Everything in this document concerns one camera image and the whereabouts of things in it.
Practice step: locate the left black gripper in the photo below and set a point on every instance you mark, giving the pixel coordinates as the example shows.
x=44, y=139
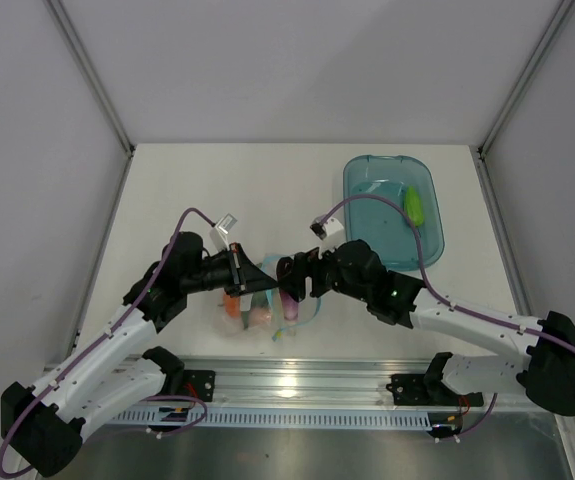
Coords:
x=244, y=275

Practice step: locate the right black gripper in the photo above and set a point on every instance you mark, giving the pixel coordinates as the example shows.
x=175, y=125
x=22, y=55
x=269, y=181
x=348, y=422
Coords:
x=306, y=265

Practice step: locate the purple toy eggplant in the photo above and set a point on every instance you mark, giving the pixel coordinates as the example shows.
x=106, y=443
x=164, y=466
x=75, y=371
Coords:
x=289, y=305

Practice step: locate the orange toy pumpkin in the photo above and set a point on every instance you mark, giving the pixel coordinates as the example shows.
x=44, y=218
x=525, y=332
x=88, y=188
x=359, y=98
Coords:
x=232, y=306

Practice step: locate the peach toy egg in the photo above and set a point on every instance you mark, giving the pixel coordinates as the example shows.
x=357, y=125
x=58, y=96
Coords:
x=259, y=317

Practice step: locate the clear zip bag blue zipper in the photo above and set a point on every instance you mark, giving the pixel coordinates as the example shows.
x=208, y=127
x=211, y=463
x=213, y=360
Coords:
x=279, y=329

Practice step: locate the light green toy vegetable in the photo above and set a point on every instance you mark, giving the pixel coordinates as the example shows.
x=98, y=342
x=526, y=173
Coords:
x=413, y=208

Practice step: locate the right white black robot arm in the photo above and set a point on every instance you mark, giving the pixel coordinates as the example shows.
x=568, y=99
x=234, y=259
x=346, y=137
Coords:
x=526, y=355

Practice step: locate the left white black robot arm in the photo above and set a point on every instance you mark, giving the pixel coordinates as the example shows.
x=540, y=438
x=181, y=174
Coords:
x=47, y=422

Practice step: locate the teal plastic tray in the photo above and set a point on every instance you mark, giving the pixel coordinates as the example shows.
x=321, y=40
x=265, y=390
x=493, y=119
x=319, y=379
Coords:
x=382, y=227

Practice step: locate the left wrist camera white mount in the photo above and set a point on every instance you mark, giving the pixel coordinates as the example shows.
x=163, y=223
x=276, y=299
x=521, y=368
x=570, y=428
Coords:
x=220, y=231

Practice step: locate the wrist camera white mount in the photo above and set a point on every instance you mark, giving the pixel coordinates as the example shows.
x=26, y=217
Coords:
x=330, y=230
x=220, y=231

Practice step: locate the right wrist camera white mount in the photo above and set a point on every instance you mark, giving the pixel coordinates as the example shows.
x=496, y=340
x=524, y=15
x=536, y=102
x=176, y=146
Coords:
x=330, y=230

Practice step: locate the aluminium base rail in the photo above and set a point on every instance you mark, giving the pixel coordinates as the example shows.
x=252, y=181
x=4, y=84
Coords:
x=298, y=383

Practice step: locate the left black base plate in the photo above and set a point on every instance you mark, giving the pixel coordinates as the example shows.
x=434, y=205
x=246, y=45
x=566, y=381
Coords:
x=194, y=383

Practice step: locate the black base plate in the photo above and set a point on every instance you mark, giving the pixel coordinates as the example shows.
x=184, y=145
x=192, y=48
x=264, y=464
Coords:
x=425, y=390
x=194, y=383

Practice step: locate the slotted grey cable duct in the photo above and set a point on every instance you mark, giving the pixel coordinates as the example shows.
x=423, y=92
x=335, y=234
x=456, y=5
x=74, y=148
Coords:
x=381, y=420

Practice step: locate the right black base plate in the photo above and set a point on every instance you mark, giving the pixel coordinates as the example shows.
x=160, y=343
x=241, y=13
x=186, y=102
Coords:
x=425, y=390

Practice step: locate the right side aluminium rail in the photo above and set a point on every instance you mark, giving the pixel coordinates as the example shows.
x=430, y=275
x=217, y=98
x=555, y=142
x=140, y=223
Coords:
x=516, y=284

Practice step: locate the left aluminium frame post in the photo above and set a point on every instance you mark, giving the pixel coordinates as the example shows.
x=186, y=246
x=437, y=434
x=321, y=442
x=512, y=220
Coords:
x=78, y=51

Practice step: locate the aluminium frame post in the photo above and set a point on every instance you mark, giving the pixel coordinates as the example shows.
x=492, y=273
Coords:
x=535, y=61
x=78, y=51

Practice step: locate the right aluminium frame post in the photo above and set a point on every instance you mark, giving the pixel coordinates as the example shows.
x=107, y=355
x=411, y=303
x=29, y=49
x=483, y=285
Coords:
x=535, y=61

